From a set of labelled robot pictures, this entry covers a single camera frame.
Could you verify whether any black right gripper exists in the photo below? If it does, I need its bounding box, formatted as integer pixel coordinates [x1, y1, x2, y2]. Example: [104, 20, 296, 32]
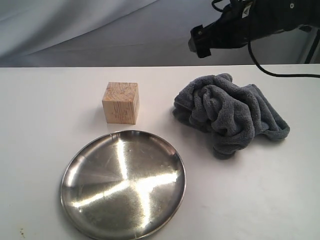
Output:
[188, 0, 320, 58]

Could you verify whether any grey fluffy towel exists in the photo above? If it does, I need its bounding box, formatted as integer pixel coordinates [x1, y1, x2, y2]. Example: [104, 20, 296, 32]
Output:
[172, 73, 290, 159]

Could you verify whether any wooden cube block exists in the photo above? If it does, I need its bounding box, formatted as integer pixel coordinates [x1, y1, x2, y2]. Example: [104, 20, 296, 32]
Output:
[102, 82, 140, 125]

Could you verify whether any round stainless steel plate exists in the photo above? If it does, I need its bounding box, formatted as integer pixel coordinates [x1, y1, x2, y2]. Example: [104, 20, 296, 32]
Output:
[59, 130, 187, 240]

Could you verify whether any grey backdrop curtain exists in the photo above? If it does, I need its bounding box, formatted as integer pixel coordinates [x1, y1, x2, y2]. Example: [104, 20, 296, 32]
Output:
[0, 0, 320, 68]

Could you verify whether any black camera cable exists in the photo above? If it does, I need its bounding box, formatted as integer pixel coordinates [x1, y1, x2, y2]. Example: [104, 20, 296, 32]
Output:
[211, 0, 320, 78]

